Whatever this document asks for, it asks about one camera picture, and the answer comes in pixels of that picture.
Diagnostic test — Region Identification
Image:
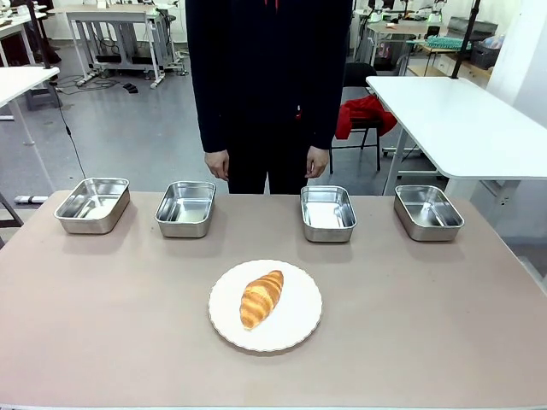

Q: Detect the black camera stand pole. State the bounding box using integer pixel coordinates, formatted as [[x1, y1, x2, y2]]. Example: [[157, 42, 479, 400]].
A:
[[450, 0, 480, 80]]

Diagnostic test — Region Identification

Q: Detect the cluttered background workbench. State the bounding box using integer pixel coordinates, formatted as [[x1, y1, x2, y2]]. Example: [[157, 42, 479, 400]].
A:
[[362, 12, 501, 78]]

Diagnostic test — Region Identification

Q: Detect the golden croissant bread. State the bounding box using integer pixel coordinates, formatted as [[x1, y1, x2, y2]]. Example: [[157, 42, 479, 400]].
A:
[[239, 269, 285, 331]]

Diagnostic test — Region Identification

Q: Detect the steel rectangular container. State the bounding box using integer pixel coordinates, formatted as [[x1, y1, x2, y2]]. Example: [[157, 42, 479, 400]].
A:
[[54, 177, 131, 236], [154, 180, 217, 239], [393, 184, 466, 243], [300, 184, 357, 243]]

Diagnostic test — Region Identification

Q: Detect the black folding chair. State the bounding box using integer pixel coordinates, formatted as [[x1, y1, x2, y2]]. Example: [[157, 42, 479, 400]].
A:
[[329, 62, 382, 173]]

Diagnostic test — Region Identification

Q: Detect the black hanging cable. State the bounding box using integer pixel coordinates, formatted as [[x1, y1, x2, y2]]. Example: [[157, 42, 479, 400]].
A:
[[50, 80, 87, 180]]

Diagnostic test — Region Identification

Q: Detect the white scalloped plate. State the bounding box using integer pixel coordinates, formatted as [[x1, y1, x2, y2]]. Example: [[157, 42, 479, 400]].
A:
[[208, 259, 324, 354]]

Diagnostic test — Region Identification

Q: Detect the person's left hand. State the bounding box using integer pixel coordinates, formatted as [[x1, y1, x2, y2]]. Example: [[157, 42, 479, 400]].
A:
[[304, 145, 330, 179]]

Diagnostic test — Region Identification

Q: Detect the person's right hand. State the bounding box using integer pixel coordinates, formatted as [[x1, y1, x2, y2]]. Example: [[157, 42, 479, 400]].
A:
[[203, 149, 230, 182]]

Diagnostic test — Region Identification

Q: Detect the white desk with cable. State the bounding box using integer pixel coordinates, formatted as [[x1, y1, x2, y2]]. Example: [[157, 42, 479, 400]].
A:
[[0, 66, 61, 193]]

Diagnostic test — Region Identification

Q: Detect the dark storage crate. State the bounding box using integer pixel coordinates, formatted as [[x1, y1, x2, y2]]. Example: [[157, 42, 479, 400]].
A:
[[469, 40, 501, 71]]

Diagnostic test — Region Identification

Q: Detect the person in dark clothes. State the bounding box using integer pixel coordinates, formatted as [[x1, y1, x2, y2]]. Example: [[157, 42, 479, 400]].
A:
[[185, 0, 354, 196]]

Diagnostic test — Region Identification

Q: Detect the grey metal workbench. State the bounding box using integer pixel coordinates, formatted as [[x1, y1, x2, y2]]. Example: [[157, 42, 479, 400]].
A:
[[63, 3, 172, 90]]

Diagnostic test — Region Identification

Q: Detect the red cloth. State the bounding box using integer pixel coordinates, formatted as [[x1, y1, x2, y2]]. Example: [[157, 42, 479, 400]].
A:
[[334, 95, 398, 141]]

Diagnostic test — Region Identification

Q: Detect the large white side table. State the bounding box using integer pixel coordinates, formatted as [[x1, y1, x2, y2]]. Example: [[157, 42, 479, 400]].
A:
[[365, 75, 547, 197]]

